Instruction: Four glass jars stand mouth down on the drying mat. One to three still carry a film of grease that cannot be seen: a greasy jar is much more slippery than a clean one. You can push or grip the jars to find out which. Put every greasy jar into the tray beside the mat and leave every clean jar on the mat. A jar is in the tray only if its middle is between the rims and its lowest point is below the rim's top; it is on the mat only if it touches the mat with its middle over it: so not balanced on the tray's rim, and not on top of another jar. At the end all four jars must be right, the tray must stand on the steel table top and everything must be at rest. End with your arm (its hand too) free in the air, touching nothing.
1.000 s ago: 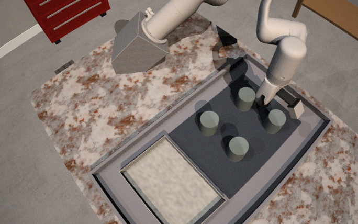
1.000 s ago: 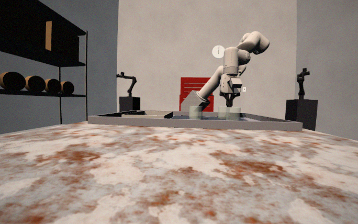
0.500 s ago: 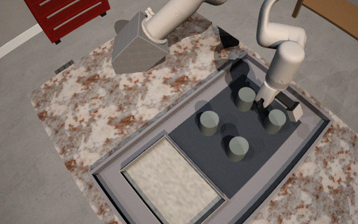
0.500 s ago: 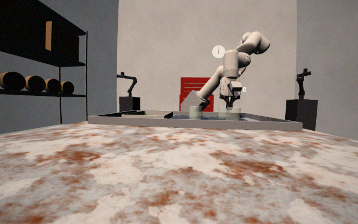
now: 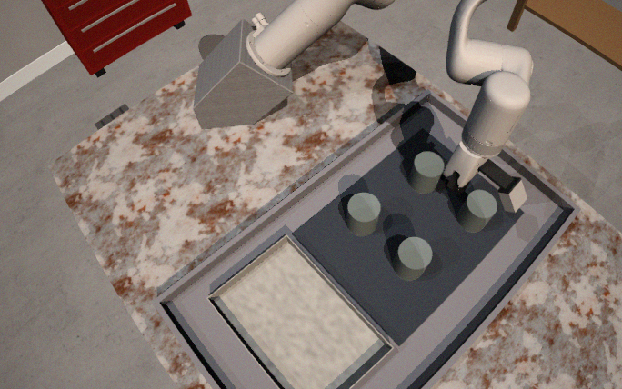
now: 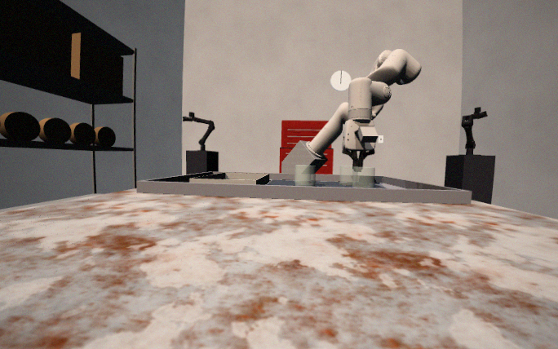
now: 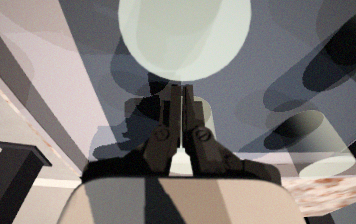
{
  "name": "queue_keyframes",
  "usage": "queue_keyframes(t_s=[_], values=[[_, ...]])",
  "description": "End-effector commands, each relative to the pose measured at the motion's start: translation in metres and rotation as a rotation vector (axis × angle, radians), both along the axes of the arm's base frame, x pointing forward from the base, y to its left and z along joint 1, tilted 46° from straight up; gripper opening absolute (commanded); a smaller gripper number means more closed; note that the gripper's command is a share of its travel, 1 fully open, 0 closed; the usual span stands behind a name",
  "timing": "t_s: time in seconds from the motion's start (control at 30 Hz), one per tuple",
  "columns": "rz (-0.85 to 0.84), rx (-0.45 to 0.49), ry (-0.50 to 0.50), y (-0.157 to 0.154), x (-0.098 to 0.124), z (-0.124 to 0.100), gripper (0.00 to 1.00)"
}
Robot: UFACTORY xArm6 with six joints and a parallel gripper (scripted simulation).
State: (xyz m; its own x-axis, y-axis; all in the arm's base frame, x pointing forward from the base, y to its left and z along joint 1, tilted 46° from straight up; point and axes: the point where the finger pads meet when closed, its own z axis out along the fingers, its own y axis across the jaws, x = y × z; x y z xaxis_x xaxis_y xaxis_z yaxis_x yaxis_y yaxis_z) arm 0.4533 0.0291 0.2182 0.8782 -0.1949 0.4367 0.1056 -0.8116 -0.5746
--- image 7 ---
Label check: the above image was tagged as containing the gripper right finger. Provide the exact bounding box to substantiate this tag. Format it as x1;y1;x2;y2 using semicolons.
182;85;282;185

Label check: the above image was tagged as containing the clear glass jar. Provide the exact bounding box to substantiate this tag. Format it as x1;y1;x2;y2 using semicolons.
279;110;356;180
330;14;356;82
118;0;251;81
170;96;217;174

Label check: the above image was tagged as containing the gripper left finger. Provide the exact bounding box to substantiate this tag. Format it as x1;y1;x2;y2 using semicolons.
81;84;181;183

